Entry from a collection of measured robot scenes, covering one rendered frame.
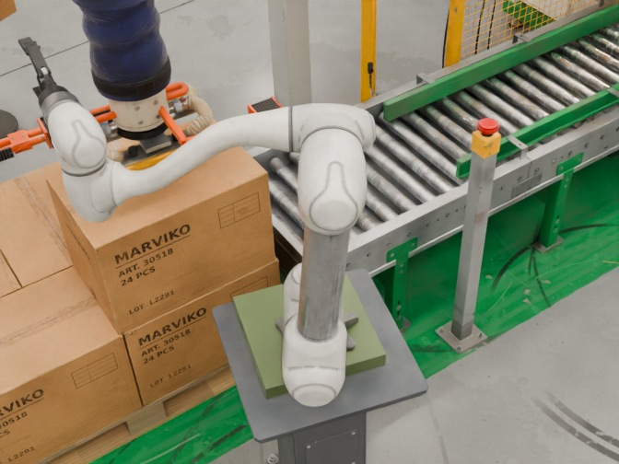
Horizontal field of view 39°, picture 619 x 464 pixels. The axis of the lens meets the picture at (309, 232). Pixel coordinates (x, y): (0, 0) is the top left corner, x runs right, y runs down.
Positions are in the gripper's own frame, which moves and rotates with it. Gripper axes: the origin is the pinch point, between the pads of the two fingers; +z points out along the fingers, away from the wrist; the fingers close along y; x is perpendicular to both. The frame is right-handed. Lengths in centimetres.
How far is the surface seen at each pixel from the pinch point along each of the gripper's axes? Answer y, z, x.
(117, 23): 2.8, 12.7, 26.2
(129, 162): 45, 10, 20
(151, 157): 46, 9, 27
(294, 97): 130, 121, 134
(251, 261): 98, 3, 52
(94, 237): 63, 4, 4
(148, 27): 6.6, 12.8, 34.5
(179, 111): 42, 20, 41
